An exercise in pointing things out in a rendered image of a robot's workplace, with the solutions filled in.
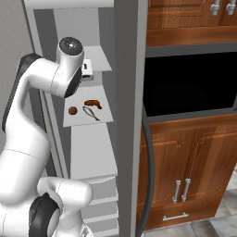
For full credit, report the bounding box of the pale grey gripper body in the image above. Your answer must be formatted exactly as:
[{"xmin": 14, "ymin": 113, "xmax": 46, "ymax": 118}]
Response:
[{"xmin": 81, "ymin": 73, "xmax": 94, "ymax": 82}]

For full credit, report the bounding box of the silver base cupboard handle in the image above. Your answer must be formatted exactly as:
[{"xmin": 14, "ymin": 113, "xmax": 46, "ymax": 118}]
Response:
[
  {"xmin": 181, "ymin": 178, "xmax": 192, "ymax": 204},
  {"xmin": 172, "ymin": 180, "xmax": 182, "ymax": 205}
]

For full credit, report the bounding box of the silver wall cupboard handle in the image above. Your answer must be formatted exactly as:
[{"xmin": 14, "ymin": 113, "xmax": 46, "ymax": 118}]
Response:
[
  {"xmin": 226, "ymin": 0, "xmax": 237, "ymax": 16},
  {"xmin": 210, "ymin": 0, "xmax": 222, "ymax": 17}
]

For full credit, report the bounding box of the wooden base cupboard door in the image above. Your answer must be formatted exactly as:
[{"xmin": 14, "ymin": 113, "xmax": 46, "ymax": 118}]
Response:
[
  {"xmin": 137, "ymin": 122, "xmax": 199, "ymax": 214},
  {"xmin": 184, "ymin": 114, "xmax": 237, "ymax": 207}
]

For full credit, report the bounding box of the grey freezer door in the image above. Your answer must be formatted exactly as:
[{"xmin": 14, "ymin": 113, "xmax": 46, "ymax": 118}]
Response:
[{"xmin": 113, "ymin": 0, "xmax": 150, "ymax": 237}]

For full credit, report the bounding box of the silver drawer handle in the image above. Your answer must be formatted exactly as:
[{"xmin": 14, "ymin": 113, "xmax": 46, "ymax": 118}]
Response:
[{"xmin": 162, "ymin": 211, "xmax": 190, "ymax": 222}]

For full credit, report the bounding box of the wooden drawer front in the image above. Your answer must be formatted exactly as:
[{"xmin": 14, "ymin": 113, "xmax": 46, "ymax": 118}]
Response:
[{"xmin": 136, "ymin": 197, "xmax": 226, "ymax": 231}]

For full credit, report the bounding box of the black built-in oven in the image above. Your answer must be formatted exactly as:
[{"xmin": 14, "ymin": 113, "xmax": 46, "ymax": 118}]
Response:
[{"xmin": 143, "ymin": 42, "xmax": 237, "ymax": 125}]

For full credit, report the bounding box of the wide white freezer shelf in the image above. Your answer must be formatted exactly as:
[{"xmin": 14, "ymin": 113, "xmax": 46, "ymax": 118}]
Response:
[{"xmin": 62, "ymin": 84, "xmax": 115, "ymax": 128}]

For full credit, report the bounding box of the grey fridge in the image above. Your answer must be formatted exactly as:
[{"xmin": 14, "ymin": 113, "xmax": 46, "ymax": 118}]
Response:
[{"xmin": 21, "ymin": 0, "xmax": 121, "ymax": 237}]

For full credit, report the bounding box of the dark curved door handle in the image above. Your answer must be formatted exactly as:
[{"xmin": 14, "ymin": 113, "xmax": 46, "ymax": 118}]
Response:
[{"xmin": 134, "ymin": 105, "xmax": 156, "ymax": 237}]

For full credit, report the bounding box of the white freezer drawer stack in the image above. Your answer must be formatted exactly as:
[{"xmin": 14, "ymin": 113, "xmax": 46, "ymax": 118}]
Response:
[{"xmin": 69, "ymin": 121, "xmax": 120, "ymax": 237}]

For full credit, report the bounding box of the wooden wall cupboard door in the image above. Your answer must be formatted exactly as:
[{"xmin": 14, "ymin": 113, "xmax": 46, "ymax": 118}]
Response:
[
  {"xmin": 222, "ymin": 0, "xmax": 237, "ymax": 28},
  {"xmin": 147, "ymin": 0, "xmax": 224, "ymax": 31}
]

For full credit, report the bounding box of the small white freezer shelf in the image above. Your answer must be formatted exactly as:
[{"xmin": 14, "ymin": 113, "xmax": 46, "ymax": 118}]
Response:
[{"xmin": 82, "ymin": 45, "xmax": 113, "ymax": 73}]

